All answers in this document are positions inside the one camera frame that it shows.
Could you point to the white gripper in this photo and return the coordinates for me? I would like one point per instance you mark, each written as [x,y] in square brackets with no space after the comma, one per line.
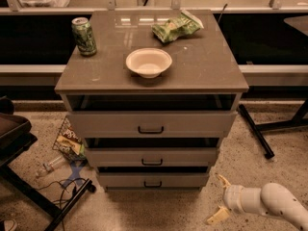
[233,197]

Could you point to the grey drawer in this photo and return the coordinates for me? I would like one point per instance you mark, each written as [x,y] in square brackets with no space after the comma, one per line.
[152,180]
[152,157]
[164,124]

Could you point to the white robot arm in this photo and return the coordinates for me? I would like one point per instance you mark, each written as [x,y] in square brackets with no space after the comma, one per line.
[271,201]

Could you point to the white paper bowl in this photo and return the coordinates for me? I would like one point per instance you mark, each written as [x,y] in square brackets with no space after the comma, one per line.
[148,62]

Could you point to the red chip bag on floor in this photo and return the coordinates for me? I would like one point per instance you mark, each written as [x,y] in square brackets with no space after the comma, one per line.
[68,143]

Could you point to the clear plastic bottle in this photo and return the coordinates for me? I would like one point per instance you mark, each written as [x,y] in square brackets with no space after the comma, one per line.
[51,166]

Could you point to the green chip bag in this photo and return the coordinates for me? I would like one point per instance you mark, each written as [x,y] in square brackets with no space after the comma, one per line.
[184,24]

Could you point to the green soda can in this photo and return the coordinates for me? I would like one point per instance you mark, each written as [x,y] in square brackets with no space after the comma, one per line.
[83,35]

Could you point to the metal railing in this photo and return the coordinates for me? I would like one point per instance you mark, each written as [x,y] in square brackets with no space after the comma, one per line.
[110,0]

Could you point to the black stand frame right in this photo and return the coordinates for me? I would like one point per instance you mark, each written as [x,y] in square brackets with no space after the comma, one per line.
[298,120]

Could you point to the black cart frame left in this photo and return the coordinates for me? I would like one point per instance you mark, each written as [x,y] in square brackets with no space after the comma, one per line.
[16,138]

